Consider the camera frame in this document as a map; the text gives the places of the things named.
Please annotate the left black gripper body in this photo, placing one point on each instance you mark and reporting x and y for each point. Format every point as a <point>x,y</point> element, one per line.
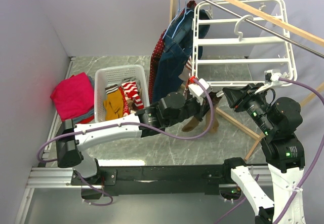
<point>192,108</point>

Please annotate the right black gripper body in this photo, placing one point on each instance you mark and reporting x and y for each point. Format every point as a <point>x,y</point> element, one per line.
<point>254,104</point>

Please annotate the tan stocking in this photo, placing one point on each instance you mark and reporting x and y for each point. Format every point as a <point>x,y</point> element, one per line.
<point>211,114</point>
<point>192,124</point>

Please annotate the beige striped-cuff sock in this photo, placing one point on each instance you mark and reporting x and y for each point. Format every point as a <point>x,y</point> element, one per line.
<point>187,69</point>

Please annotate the white plastic clip hanger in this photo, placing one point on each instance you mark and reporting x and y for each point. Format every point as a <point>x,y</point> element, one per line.
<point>203,16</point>

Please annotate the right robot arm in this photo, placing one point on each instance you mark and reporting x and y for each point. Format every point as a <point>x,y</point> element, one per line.
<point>284,155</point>

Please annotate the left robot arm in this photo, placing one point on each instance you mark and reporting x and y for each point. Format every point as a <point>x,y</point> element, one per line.
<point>73,140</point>

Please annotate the dark blue denim garment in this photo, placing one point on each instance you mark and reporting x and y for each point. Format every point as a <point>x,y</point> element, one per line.
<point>174,56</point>

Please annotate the red white striped sock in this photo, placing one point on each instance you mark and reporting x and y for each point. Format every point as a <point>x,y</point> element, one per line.
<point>132,92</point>

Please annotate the black base beam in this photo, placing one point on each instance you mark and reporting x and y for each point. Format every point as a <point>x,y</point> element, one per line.
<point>177,179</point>

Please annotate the mustard yellow sock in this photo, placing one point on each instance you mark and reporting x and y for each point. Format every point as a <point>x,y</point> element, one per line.
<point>114,105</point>

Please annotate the brown white striped sock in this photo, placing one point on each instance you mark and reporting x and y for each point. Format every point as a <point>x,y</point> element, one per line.
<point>111,89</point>

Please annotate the white laundry basket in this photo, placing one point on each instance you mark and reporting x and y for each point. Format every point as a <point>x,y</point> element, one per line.
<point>117,75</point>

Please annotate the red polka dot garment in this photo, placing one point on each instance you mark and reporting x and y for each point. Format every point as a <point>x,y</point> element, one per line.
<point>155,54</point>

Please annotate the pink folded cloth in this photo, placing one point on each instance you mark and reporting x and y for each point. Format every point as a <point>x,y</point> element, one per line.
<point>73,97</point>

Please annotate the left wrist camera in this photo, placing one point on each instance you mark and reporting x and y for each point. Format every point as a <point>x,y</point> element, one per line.
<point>196,88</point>

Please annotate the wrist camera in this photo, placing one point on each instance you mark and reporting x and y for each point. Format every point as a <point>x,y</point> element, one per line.
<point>196,88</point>
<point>272,77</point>

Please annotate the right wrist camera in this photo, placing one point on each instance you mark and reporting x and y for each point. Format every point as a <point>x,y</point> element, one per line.
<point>272,77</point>

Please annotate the wooden clothes rack frame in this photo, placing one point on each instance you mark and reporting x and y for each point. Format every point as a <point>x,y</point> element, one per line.
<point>286,26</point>

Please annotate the blue wire hanger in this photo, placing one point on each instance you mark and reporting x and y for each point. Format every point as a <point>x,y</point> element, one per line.
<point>179,12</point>

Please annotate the aluminium rail frame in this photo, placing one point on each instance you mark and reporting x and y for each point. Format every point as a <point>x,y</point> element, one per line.
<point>28,193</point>

